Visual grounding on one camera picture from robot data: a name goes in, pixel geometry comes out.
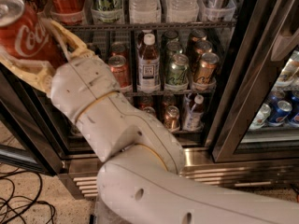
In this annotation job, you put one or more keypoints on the clear water bottle right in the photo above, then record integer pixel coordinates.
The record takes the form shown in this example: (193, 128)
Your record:
(181, 11)

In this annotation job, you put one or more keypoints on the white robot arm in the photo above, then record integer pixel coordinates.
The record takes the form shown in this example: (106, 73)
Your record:
(139, 179)

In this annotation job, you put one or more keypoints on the gold can middle shelf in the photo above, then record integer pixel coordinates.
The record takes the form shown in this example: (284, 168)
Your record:
(205, 70)

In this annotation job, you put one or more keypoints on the stainless steel fridge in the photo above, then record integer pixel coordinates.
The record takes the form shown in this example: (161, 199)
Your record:
(48, 147)

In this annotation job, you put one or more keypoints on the orange can front middle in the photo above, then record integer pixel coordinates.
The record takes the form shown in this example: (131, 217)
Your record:
(121, 71)

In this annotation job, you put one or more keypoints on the clear water bottle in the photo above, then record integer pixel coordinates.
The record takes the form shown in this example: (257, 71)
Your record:
(143, 11)
(181, 11)

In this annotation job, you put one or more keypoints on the clear water bottle left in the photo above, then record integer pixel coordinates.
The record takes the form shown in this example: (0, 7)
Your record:
(143, 11)

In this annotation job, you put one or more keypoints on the right glass fridge door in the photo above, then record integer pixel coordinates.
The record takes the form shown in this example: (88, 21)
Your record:
(236, 142)

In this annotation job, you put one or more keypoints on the bottle bottom shelf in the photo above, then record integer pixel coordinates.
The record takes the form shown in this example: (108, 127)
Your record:
(194, 111)

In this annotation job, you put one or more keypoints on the green can middle shelf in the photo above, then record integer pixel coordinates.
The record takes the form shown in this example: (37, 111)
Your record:
(176, 73)

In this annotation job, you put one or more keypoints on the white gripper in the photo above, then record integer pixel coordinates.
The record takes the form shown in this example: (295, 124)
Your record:
(81, 86)

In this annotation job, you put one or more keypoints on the tea bottle white cap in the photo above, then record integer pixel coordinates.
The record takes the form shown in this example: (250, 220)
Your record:
(149, 65)

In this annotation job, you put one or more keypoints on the copper can bottom shelf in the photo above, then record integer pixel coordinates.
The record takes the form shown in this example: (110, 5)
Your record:
(171, 118)

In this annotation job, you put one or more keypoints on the red coca cola can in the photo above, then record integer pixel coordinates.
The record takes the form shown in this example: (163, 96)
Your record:
(68, 12)
(24, 36)

